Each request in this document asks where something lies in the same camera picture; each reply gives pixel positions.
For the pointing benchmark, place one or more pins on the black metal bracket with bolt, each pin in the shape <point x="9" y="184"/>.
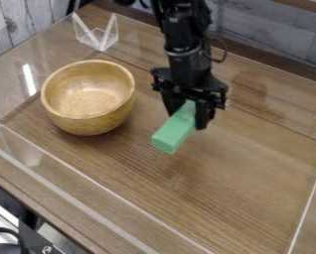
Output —
<point x="36" y="243"/>

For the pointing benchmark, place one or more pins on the wooden bowl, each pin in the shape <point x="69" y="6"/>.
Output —
<point x="89" y="96"/>

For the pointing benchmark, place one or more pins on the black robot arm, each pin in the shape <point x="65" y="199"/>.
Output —
<point x="184" y="20"/>

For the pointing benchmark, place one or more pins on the clear acrylic corner bracket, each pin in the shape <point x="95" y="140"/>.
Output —
<point x="97" y="38"/>

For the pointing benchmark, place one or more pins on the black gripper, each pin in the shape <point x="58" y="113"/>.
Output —
<point x="188" y="80"/>

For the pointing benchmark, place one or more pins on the green rectangular block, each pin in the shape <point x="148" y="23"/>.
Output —
<point x="176" y="129"/>

